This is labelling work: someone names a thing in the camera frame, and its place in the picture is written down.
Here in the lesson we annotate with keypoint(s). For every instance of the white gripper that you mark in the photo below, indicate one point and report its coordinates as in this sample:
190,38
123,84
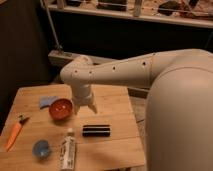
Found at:
82,95

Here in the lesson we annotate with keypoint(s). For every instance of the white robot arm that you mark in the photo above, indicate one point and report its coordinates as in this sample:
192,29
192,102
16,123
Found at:
179,106

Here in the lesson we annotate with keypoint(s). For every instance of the orange bowl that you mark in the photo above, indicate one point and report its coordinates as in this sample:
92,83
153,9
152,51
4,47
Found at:
60,109

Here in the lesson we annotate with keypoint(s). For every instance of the black rectangular block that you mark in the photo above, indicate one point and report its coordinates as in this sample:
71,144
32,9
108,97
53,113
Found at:
96,130

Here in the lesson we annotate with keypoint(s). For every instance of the blue cloth piece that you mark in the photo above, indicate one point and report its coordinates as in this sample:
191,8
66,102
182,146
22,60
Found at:
47,101

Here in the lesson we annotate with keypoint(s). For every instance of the white tube with cap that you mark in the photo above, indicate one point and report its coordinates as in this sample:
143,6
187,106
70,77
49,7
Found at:
68,151

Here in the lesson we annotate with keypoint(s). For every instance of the small blue cup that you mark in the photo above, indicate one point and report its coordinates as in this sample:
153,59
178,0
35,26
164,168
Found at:
41,149

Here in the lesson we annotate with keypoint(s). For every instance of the metal pole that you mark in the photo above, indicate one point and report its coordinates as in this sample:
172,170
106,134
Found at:
58,46

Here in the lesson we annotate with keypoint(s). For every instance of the orange toy carrot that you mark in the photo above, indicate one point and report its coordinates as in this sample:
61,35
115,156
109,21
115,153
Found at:
16,129

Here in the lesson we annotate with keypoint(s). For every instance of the white shelf with clutter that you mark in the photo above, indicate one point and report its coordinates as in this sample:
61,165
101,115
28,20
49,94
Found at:
194,13

